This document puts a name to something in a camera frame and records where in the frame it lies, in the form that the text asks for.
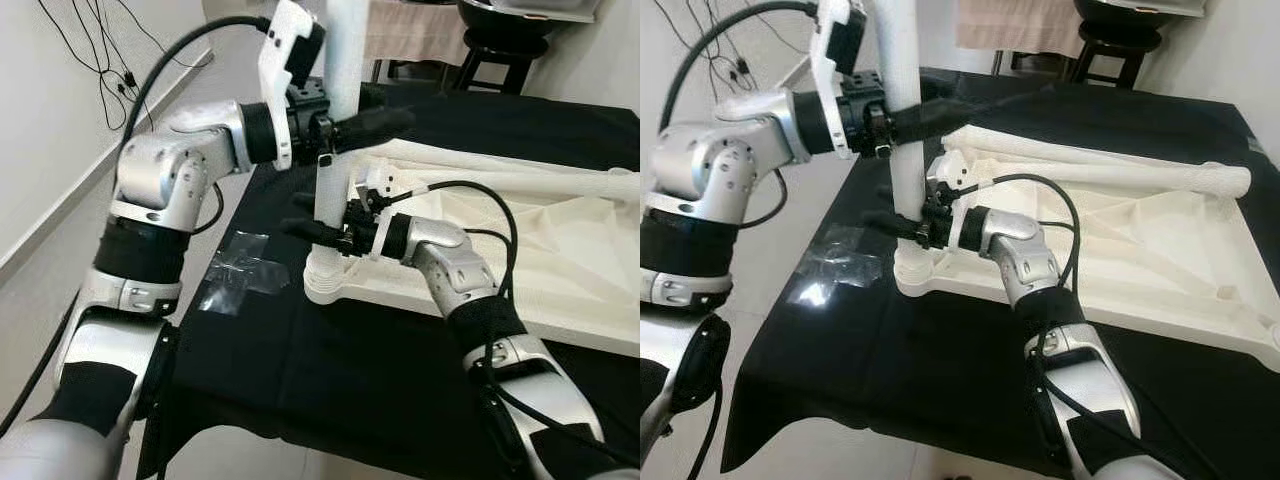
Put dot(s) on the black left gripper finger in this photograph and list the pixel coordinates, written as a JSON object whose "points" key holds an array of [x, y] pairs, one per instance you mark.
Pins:
{"points": [[930, 118], [375, 127]]}

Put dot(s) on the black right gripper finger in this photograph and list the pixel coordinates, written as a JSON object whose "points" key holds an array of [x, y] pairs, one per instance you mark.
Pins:
{"points": [[312, 232], [892, 226]]}

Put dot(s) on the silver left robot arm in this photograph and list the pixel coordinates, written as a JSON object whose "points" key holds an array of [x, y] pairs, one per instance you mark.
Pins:
{"points": [[700, 170], [170, 170]]}

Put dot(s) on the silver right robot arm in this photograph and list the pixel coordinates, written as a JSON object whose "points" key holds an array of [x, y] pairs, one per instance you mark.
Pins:
{"points": [[450, 260], [1020, 250]]}

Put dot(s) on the white plastic children table top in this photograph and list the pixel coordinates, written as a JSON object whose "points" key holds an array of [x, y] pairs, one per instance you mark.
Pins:
{"points": [[560, 260], [1150, 260]]}

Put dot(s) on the clear tape cross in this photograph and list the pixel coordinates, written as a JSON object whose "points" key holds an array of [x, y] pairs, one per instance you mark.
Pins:
{"points": [[240, 275], [825, 270]]}

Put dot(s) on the beige side table cloth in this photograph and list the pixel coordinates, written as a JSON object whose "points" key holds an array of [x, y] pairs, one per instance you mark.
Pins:
{"points": [[1020, 28], [420, 30]]}

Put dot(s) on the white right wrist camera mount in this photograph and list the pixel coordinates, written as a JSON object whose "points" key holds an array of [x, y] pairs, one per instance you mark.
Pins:
{"points": [[945, 175], [378, 185]]}

